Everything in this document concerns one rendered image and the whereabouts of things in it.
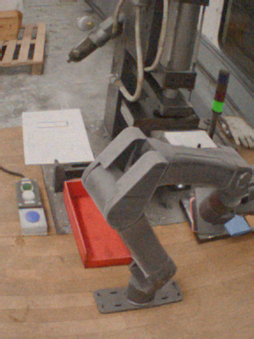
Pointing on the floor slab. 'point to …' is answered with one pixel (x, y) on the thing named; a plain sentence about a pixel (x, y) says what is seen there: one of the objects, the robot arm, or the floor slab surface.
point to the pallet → (26, 48)
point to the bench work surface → (115, 274)
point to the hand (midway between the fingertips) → (195, 222)
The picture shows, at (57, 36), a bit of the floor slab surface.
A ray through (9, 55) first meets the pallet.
